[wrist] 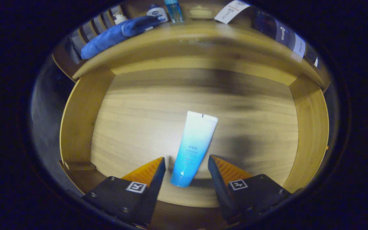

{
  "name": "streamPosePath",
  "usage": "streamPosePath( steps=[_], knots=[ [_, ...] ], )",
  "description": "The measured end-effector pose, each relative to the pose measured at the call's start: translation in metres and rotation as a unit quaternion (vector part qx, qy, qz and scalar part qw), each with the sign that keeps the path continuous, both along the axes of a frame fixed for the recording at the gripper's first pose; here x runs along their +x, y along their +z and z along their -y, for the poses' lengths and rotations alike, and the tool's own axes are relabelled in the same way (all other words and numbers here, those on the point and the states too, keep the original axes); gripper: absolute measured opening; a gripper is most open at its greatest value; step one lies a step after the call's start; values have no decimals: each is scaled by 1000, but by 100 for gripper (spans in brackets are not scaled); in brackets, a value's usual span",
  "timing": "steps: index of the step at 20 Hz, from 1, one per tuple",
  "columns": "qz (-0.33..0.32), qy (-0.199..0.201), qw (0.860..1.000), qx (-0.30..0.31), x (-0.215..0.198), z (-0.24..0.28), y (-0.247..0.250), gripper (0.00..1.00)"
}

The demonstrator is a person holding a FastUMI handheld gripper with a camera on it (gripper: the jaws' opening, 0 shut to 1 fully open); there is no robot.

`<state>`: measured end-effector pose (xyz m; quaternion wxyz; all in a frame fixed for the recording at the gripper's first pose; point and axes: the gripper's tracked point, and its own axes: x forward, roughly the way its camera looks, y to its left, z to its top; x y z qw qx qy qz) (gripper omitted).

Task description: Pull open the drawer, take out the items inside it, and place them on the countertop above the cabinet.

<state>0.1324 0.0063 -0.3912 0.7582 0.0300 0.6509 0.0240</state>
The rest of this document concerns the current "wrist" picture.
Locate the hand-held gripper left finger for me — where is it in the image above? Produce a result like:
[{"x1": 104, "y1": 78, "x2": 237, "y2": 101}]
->
[{"x1": 82, "y1": 157, "x2": 166, "y2": 228}]

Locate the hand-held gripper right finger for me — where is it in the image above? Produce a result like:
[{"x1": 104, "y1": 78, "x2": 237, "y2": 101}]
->
[{"x1": 208, "y1": 155, "x2": 291, "y2": 224}]

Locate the blue and white tube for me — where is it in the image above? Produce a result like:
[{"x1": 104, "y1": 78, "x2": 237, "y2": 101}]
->
[{"x1": 170, "y1": 111, "x2": 219, "y2": 188}]

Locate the wooden drawer with black knob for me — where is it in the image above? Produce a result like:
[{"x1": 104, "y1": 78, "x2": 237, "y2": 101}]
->
[{"x1": 59, "y1": 65, "x2": 330, "y2": 230}]

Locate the wooden countertop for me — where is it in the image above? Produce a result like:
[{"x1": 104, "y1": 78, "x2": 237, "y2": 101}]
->
[{"x1": 72, "y1": 20, "x2": 326, "y2": 90}]

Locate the black backdrop cloth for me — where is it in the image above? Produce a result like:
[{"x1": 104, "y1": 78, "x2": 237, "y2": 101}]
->
[{"x1": 31, "y1": 57, "x2": 85, "y2": 195}]

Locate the blue folded towel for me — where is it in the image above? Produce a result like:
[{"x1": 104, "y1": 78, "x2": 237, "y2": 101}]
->
[{"x1": 81, "y1": 16, "x2": 165, "y2": 60}]

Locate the pale lavender book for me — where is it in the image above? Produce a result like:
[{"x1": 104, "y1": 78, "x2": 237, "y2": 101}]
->
[{"x1": 291, "y1": 32, "x2": 306, "y2": 63}]

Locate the dark blue book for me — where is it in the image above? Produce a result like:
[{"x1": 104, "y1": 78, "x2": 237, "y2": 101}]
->
[{"x1": 251, "y1": 8, "x2": 296, "y2": 48}]

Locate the white book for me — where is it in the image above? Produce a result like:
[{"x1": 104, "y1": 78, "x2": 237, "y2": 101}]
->
[{"x1": 214, "y1": 0, "x2": 251, "y2": 24}]

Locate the beige lidded teacup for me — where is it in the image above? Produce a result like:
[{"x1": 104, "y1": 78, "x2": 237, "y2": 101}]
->
[{"x1": 189, "y1": 5, "x2": 213, "y2": 19}]

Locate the white bottle with blue cap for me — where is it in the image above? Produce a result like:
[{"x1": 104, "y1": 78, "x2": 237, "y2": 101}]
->
[{"x1": 146, "y1": 4, "x2": 168, "y2": 22}]

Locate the clear blue bottle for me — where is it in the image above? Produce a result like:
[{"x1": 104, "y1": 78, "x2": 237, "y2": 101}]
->
[{"x1": 164, "y1": 0, "x2": 184, "y2": 23}]

